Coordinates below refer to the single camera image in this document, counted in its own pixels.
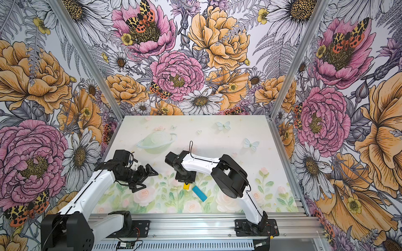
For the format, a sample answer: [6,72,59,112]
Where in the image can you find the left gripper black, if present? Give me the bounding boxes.
[117,164,158,193]

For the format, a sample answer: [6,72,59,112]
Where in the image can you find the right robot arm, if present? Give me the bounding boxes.
[165,151,272,236]

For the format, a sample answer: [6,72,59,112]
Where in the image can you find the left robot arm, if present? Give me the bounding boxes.
[41,150,158,251]

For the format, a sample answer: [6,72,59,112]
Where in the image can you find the teal block lower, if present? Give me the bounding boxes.
[192,186,207,202]

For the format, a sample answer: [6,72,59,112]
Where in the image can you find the small green circuit board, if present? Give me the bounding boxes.
[116,241,135,251]

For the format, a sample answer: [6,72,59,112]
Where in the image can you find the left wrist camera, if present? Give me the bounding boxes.
[130,161,141,170]

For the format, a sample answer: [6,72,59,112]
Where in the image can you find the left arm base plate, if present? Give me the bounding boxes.
[108,220,150,239]

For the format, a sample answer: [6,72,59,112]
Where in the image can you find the white vented cable duct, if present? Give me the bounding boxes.
[93,239,254,251]

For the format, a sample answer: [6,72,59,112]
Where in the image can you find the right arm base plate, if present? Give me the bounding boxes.
[234,219,280,237]

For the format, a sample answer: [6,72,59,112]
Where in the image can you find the aluminium front rail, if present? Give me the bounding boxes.
[56,214,326,242]

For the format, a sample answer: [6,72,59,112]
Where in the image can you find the left aluminium corner post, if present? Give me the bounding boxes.
[49,1,125,123]

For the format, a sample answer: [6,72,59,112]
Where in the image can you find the aluminium corner post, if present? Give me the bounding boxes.
[49,1,125,123]
[269,0,329,121]

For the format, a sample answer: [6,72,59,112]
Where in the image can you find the right aluminium corner post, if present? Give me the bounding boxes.
[269,0,329,121]

